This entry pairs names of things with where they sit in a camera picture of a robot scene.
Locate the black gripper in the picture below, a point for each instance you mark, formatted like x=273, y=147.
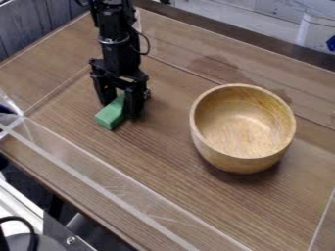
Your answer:
x=117, y=71

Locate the green rectangular block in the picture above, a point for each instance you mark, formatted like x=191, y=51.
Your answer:
x=110, y=116

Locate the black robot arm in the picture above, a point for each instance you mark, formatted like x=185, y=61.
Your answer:
x=114, y=18

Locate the brown wooden bowl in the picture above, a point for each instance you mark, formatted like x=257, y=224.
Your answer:
x=243, y=127

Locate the clear acrylic front barrier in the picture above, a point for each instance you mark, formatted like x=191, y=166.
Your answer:
x=130, y=209

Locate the white container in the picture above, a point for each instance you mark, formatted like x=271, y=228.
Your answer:
x=317, y=29

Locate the blue object at right edge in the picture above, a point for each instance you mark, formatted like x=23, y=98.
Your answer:
x=330, y=43

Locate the grey metal bracket with screw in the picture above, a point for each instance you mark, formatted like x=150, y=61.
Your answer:
x=59, y=238

